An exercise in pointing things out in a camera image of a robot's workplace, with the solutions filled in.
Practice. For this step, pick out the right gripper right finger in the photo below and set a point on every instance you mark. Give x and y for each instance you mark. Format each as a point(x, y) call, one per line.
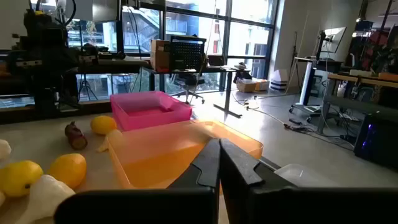
point(311, 208)

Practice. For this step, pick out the black perforated crate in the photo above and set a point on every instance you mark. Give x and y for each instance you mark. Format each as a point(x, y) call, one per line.
point(186, 53)

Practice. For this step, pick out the black computer tower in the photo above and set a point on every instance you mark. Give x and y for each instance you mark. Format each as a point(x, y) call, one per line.
point(379, 140)

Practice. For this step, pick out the black office chair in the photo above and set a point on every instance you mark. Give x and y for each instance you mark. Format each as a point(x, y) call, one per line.
point(189, 82)

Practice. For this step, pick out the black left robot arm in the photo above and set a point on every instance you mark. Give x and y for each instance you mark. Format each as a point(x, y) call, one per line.
point(46, 46)

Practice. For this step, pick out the white garlic bulb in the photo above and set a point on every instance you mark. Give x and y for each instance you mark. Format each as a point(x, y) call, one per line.
point(43, 199)
point(109, 140)
point(3, 149)

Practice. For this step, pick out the cardboard box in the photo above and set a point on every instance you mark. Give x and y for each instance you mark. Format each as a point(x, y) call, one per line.
point(245, 85)
point(262, 84)
point(159, 56)

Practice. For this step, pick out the white standing desk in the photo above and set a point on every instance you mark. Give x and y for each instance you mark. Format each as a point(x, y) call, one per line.
point(308, 81)

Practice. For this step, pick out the pink plastic basket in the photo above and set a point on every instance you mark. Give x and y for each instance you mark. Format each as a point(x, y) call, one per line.
point(149, 116)

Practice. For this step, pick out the yellow lemon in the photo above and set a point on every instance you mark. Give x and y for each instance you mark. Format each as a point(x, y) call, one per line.
point(103, 124)
point(18, 177)

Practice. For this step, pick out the black aluminium table frame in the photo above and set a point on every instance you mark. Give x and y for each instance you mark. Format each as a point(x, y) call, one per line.
point(31, 115)

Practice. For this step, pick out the dark red chili pepper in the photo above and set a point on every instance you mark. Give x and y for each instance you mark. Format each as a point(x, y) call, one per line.
point(75, 136)

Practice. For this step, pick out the small orange-yellow lemon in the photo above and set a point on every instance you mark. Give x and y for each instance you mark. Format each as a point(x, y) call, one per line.
point(68, 169)

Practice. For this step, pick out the black desk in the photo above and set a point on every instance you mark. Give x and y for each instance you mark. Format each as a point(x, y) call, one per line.
point(124, 67)

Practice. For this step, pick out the wooden workbench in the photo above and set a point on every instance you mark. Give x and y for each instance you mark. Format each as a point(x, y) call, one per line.
point(357, 81)

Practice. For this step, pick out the orange plastic basket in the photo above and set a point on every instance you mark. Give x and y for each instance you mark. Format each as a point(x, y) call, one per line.
point(155, 161)

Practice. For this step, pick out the monitor on stand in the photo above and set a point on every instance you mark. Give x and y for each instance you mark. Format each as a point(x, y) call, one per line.
point(334, 39)

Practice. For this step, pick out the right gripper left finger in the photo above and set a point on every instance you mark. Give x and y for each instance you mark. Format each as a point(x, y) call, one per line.
point(140, 208)

